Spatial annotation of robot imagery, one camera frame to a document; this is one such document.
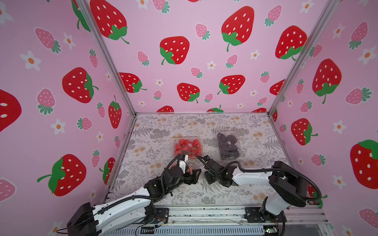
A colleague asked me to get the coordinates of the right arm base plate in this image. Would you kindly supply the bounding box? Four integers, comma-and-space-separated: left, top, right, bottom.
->
244, 197, 287, 223

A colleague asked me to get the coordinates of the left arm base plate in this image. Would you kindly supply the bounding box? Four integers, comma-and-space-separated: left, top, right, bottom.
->
138, 207, 169, 224

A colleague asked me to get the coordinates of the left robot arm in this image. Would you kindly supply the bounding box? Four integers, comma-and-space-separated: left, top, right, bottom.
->
57, 154, 201, 236

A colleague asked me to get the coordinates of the aluminium front rail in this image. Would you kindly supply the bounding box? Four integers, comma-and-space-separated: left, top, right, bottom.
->
105, 205, 336, 236

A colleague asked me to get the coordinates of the clear box of red strawberries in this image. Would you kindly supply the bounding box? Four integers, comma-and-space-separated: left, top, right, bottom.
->
173, 137, 203, 158

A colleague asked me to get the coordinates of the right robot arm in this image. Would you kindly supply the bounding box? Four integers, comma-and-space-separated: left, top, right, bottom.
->
197, 156, 322, 219

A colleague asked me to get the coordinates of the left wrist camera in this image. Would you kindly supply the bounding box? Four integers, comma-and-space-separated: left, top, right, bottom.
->
177, 154, 190, 173

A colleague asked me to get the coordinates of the clear box of dark berries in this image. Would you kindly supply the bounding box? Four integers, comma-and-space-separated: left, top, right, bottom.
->
217, 131, 242, 160

